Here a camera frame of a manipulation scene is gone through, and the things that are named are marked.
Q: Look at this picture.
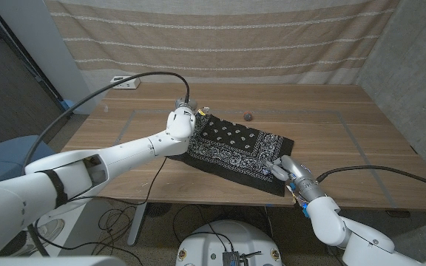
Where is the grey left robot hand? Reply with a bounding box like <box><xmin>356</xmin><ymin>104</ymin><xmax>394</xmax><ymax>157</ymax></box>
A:
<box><xmin>175</xmin><ymin>97</ymin><xmax>211</xmax><ymax>116</ymax></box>

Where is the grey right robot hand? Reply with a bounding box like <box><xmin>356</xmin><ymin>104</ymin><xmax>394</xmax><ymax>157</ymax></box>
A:
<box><xmin>263</xmin><ymin>154</ymin><xmax>327</xmax><ymax>202</ymax></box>

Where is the black paisley bandana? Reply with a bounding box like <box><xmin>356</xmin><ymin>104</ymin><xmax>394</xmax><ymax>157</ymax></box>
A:
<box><xmin>168</xmin><ymin>112</ymin><xmax>295</xmax><ymax>197</ymax></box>

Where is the white power strip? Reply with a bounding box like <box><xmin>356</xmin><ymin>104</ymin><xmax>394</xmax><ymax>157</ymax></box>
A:
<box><xmin>109</xmin><ymin>75</ymin><xmax>141</xmax><ymax>90</ymax></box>

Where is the beige striped backdrop cloth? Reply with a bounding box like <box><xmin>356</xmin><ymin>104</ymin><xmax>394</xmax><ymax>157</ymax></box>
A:
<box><xmin>44</xmin><ymin>0</ymin><xmax>401</xmax><ymax>86</ymax></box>

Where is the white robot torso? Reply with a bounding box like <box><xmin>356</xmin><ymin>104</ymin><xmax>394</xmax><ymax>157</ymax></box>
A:
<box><xmin>175</xmin><ymin>219</ymin><xmax>283</xmax><ymax>266</ymax></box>

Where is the small grey torso device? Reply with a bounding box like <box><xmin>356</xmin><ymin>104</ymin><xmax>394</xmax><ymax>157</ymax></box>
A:
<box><xmin>222</xmin><ymin>250</ymin><xmax>263</xmax><ymax>266</ymax></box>

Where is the grey table leg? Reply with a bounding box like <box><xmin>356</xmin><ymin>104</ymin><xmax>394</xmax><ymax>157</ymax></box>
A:
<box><xmin>126</xmin><ymin>201</ymin><xmax>148</xmax><ymax>247</ymax></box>

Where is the white sneaker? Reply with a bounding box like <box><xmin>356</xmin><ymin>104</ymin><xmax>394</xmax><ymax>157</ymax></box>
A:
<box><xmin>0</xmin><ymin>217</ymin><xmax>66</xmax><ymax>258</ymax></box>

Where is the blue plastic bin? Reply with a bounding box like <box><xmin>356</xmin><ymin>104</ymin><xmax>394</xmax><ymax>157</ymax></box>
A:
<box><xmin>0</xmin><ymin>134</ymin><xmax>55</xmax><ymax>188</ymax></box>

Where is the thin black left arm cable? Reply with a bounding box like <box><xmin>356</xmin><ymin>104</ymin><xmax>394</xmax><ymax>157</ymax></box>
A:
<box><xmin>35</xmin><ymin>157</ymin><xmax>168</xmax><ymax>256</ymax></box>

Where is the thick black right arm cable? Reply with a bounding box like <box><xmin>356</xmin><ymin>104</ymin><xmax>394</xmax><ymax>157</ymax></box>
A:
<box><xmin>316</xmin><ymin>165</ymin><xmax>426</xmax><ymax>194</ymax></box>

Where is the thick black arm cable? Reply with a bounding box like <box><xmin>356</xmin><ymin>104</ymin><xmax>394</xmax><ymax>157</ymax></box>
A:
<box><xmin>316</xmin><ymin>165</ymin><xmax>426</xmax><ymax>194</ymax></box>
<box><xmin>22</xmin><ymin>71</ymin><xmax>192</xmax><ymax>174</ymax></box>

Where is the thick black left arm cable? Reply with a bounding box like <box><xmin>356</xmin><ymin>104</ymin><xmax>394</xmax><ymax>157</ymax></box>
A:
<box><xmin>22</xmin><ymin>71</ymin><xmax>192</xmax><ymax>174</ymax></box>

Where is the black cable on torso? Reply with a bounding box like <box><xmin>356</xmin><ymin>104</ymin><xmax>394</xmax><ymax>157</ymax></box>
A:
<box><xmin>172</xmin><ymin>203</ymin><xmax>236</xmax><ymax>253</ymax></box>

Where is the black floor cable tangle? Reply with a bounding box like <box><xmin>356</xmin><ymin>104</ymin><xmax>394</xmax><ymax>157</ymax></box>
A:
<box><xmin>92</xmin><ymin>205</ymin><xmax>138</xmax><ymax>256</ymax></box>

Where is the black door frame strip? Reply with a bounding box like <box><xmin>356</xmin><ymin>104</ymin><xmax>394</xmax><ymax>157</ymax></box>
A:
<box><xmin>0</xmin><ymin>0</ymin><xmax>74</xmax><ymax>119</ymax></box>

